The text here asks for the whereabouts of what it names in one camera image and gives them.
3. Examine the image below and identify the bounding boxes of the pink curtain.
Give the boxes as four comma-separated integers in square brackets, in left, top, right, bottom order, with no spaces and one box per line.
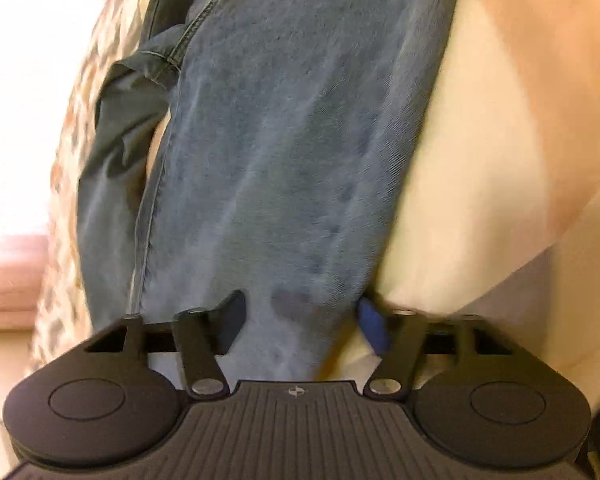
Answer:
[0,0,112,328]

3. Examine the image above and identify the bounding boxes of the blue denim jeans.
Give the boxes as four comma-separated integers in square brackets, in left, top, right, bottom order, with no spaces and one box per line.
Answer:
[76,0,462,386]

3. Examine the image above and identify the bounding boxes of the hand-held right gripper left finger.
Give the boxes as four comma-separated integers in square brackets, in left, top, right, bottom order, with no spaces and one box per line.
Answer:
[82,289,246,401]

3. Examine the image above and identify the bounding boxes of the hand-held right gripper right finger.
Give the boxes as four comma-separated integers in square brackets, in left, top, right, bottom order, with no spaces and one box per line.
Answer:
[356,297,526,401]

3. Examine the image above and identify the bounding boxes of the patchwork bear print quilt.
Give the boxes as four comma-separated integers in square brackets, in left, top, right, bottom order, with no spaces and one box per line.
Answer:
[29,0,600,413]

